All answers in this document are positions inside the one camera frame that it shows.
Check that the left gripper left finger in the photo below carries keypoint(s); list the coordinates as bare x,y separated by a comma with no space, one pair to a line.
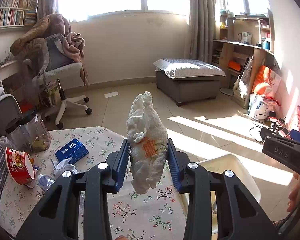
56,215

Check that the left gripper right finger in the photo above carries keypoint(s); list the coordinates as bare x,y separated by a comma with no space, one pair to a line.
239,215

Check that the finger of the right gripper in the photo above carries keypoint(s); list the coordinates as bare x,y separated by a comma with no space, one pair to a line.
294,135

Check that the blue cardboard box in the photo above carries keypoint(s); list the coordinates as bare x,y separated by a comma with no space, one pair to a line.
73,150

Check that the white plastic trash bin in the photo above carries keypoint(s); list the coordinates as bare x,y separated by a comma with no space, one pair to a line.
232,163

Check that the person's hand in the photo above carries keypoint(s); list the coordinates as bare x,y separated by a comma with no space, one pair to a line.
294,196

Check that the crumpled clear plastic wrapper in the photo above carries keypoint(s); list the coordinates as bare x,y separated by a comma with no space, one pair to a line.
44,181

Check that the white blue plastic bag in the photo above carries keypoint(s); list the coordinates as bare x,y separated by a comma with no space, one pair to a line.
260,106

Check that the red instant noodle cup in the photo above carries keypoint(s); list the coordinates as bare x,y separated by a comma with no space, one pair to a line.
19,166

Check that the orange white shopping bag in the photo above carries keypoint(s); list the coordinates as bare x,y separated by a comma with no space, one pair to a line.
266,82

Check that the floral tablecloth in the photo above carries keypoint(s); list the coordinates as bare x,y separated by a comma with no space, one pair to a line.
158,214

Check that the clear plastic snack jar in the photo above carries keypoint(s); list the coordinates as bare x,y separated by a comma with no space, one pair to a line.
28,133

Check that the wooden desk shelf unit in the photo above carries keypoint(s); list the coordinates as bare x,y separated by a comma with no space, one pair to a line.
242,45

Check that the grey sofa armrest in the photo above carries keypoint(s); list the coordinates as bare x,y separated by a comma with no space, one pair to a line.
9,110

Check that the grey ottoman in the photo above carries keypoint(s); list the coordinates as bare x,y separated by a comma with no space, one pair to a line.
189,89

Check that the white paper on floor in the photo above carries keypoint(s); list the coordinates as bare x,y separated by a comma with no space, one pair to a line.
111,94

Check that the grey quilted pillow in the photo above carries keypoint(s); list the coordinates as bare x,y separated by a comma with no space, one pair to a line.
184,68

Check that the grey curtain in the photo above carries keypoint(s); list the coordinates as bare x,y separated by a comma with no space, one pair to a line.
200,33

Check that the white desk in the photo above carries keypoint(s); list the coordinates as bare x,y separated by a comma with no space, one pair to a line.
11,79

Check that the white office chair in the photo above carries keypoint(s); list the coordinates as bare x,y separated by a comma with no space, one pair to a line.
53,65

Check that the brown blanket on chair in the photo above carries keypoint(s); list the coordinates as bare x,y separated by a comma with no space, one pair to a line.
55,28

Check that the bookshelf with books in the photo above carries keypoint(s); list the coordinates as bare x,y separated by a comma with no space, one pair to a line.
18,13

